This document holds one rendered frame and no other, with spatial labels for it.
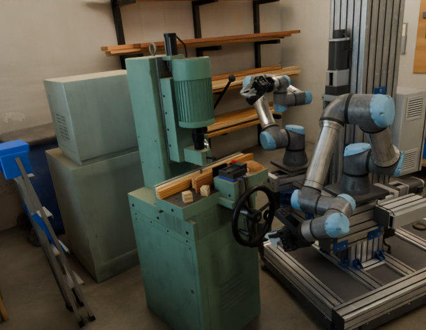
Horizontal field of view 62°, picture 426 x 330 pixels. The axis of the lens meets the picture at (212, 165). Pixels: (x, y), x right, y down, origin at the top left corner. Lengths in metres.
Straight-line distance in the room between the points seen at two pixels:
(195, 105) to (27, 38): 2.40
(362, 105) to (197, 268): 1.02
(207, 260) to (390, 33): 1.43
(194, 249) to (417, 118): 1.38
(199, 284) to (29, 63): 2.68
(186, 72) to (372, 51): 0.92
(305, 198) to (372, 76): 0.86
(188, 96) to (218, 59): 3.16
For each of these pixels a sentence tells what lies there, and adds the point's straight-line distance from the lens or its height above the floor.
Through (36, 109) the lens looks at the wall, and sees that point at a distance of 3.77.
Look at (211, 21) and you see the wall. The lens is 4.70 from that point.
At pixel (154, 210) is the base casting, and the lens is 1.86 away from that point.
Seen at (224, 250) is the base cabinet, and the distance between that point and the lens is 1.83.
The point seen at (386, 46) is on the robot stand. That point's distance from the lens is 2.03.
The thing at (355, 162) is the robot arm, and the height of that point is 0.98.
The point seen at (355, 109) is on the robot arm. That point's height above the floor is 1.30.
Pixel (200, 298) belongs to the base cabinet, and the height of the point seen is 0.38.
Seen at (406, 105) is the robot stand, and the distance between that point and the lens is 2.14.
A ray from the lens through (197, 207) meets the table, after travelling 1.60.
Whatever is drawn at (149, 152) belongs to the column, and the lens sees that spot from 1.92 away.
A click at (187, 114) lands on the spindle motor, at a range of 1.64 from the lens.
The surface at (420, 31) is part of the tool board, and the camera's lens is 4.53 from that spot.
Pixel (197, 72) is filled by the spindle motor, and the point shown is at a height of 1.45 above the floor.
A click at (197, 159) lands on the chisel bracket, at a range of 1.74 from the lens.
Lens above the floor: 1.58
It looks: 20 degrees down
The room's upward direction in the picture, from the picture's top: 5 degrees counter-clockwise
